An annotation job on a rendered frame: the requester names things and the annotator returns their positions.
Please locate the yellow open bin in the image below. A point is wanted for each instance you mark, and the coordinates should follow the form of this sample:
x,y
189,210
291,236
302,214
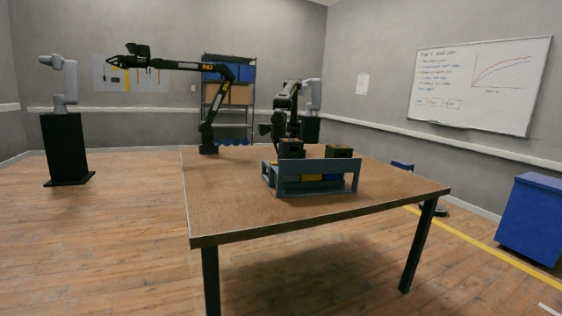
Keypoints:
x,y
305,178

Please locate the olive green case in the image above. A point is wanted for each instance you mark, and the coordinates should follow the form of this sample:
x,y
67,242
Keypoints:
x,y
338,151

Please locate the blue open bin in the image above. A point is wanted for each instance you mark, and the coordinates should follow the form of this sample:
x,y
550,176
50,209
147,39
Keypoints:
x,y
331,176

